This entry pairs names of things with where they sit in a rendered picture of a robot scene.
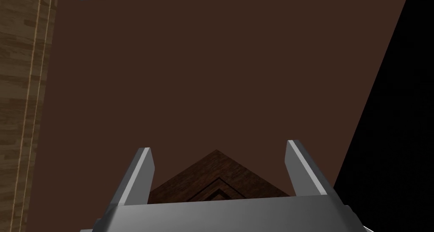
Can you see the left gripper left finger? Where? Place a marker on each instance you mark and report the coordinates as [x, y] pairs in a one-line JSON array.
[[137, 179]]

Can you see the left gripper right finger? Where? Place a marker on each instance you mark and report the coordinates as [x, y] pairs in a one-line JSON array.
[[303, 172]]

